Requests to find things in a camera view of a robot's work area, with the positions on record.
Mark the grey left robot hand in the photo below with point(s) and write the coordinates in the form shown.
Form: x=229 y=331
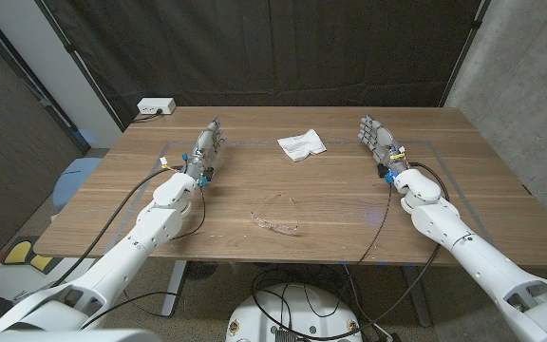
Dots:
x=204 y=145

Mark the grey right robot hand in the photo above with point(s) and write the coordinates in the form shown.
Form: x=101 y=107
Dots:
x=382 y=140

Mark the white tissue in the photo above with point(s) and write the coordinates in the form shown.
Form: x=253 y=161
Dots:
x=302 y=145

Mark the clear plastic safety glasses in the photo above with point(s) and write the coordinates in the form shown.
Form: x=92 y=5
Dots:
x=273 y=227

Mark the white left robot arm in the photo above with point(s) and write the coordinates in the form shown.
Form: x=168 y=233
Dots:
x=126 y=252

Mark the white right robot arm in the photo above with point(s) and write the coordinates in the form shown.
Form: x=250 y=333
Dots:
x=468 y=247

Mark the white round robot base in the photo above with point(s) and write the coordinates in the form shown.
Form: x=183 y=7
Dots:
x=297 y=313

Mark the white power outlet box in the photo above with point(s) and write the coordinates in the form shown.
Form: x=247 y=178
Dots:
x=156 y=105

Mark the black backdrop curtain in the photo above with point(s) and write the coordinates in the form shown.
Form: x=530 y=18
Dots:
x=273 y=47

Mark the black backdrop stand pole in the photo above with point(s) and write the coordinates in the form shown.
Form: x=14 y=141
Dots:
x=79 y=59
x=463 y=50

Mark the black round fan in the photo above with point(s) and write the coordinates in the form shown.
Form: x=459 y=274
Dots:
x=201 y=270

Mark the light blue round stool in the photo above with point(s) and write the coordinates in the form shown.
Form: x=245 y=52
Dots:
x=71 y=178

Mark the white table leg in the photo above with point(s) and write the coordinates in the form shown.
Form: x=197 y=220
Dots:
x=174 y=290

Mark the grey table leg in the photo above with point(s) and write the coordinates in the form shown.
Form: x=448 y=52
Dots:
x=418 y=299

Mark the yellow and black floor object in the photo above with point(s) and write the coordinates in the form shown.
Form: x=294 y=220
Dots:
x=19 y=252

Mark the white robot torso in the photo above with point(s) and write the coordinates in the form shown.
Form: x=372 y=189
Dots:
x=64 y=336

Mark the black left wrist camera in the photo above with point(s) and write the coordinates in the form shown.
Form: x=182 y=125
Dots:
x=207 y=175

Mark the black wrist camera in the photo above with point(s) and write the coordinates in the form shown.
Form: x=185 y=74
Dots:
x=383 y=171
x=207 y=175

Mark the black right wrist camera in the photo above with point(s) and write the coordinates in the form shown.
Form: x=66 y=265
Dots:
x=383 y=171

